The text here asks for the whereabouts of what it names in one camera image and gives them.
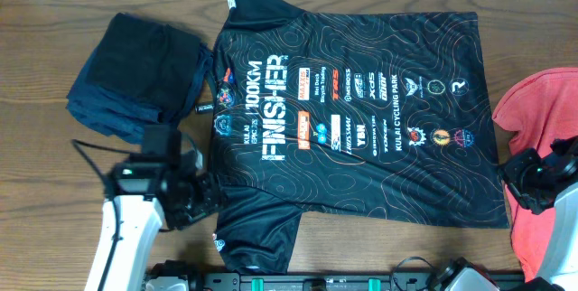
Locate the black jersey with orange contour lines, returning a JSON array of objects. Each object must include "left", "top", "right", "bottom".
[{"left": 209, "top": 0, "right": 508, "bottom": 274}]

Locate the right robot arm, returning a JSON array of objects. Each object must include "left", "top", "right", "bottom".
[{"left": 426, "top": 148, "right": 577, "bottom": 291}]

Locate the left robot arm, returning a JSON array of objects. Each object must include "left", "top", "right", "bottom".
[{"left": 85, "top": 161, "right": 224, "bottom": 290}]

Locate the folded dark navy clothes stack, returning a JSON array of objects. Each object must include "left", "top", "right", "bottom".
[{"left": 66, "top": 13, "right": 213, "bottom": 144}]

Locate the red shirt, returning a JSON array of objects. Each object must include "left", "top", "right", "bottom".
[{"left": 492, "top": 67, "right": 577, "bottom": 281}]

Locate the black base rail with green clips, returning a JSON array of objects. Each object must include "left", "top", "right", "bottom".
[{"left": 144, "top": 257, "right": 527, "bottom": 291}]

